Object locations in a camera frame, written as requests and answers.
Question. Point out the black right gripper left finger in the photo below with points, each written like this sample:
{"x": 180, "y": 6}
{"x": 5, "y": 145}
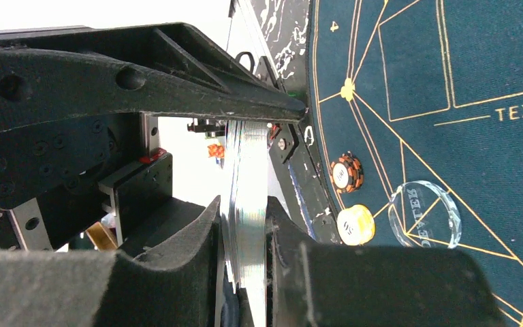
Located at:
{"x": 172, "y": 284}

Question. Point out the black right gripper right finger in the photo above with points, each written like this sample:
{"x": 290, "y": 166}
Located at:
{"x": 318, "y": 284}

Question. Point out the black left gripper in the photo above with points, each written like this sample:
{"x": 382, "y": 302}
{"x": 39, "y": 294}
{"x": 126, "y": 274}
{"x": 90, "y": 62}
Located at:
{"x": 59, "y": 178}

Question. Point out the cream chip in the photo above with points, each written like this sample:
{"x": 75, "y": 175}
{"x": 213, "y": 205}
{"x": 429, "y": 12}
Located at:
{"x": 356, "y": 225}

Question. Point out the blue patterned card deck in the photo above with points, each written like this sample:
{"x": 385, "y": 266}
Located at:
{"x": 243, "y": 212}

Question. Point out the dark orange chip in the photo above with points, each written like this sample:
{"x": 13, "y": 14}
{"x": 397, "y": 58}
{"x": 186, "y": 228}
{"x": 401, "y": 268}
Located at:
{"x": 346, "y": 173}

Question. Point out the clear plastic dealer button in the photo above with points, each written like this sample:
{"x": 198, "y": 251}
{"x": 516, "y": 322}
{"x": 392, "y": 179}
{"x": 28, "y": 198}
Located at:
{"x": 423, "y": 214}

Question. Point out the round blue poker mat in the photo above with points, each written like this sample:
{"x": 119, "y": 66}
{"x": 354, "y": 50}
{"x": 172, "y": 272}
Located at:
{"x": 432, "y": 91}

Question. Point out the aluminium mounting rail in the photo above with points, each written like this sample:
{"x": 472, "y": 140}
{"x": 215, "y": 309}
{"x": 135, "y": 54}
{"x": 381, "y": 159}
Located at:
{"x": 279, "y": 31}

